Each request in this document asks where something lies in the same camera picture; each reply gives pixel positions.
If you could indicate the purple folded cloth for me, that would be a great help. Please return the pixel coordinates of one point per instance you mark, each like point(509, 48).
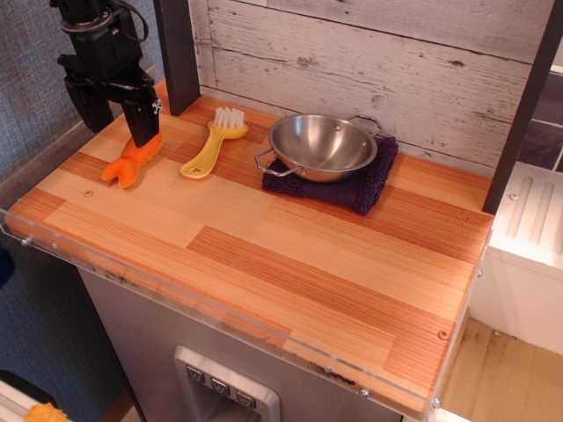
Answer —
point(360, 192)

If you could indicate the stainless steel two-handled pot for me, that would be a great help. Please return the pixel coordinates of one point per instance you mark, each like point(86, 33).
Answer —
point(316, 147)

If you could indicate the dark right vertical post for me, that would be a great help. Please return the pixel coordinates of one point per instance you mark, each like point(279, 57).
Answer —
point(546, 52)

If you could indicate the orange plush fish toy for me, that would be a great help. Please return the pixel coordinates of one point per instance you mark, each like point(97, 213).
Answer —
point(127, 167)

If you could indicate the clear acrylic edge guard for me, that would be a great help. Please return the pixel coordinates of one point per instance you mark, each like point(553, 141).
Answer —
point(371, 303)

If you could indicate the silver dispenser button panel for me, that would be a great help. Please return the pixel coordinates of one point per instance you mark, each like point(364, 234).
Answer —
point(214, 392)

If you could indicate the yellow dish brush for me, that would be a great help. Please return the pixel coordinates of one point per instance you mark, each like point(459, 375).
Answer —
point(228, 124)

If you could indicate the dark vertical post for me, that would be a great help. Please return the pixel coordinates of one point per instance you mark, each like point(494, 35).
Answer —
point(546, 52)
point(176, 39)

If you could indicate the grey toy fridge cabinet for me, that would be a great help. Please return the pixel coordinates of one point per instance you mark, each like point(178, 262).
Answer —
point(144, 333)

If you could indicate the dark left vertical post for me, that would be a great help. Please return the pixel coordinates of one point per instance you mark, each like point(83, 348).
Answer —
point(176, 39)

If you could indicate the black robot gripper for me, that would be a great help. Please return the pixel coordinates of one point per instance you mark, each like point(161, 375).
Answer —
point(106, 67)

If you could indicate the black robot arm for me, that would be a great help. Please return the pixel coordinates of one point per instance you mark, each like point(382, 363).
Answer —
point(105, 68)

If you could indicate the white ribbed sink unit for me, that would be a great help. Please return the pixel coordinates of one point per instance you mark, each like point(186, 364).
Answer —
point(519, 287)

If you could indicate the yellow object bottom left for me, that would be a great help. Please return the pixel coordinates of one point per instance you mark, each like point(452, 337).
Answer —
point(45, 413)

